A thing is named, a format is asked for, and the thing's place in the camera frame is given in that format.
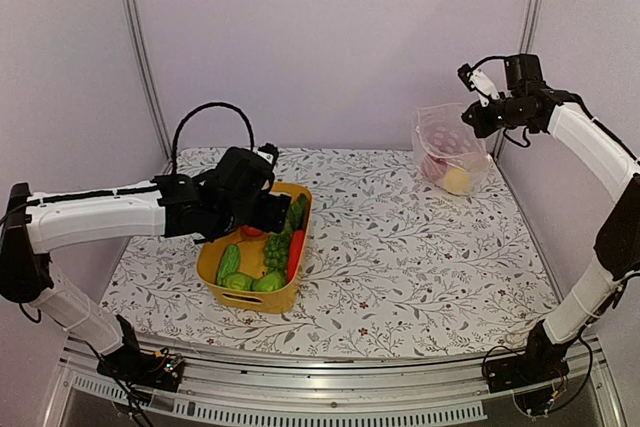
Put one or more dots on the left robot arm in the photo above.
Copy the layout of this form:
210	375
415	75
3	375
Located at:
171	205

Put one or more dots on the clear zip top bag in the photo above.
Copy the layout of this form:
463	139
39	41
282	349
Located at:
441	141

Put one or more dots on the green toy cucumber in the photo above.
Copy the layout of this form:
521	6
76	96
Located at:
229	263

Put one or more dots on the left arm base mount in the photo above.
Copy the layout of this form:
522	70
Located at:
160	370

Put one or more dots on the green toy lime right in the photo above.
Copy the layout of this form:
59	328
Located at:
270	282

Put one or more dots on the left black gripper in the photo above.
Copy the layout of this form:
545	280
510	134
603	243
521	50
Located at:
274	219

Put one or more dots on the yellow plastic basket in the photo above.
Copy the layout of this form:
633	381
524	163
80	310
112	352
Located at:
252	264

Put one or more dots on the front aluminium rail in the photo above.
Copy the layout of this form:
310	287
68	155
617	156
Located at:
230	387

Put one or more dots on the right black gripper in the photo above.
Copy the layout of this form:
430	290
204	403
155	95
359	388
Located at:
483	127

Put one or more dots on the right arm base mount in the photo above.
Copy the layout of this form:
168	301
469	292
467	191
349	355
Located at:
525	372

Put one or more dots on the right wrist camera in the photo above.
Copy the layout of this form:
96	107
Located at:
475	80

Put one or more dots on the left aluminium frame post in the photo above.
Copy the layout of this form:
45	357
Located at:
141	57

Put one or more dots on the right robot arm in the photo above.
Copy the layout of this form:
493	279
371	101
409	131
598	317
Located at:
603	171

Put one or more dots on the orange toy carrot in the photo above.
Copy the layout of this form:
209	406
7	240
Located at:
295	251

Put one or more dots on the green toy grapes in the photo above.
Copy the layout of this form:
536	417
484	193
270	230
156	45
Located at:
276	251

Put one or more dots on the green toy lettuce leaf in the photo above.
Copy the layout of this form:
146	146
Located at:
295	215

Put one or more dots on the red toy tomato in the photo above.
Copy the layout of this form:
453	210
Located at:
251	232

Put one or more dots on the yellow toy lemon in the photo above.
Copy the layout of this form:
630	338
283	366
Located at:
457	182

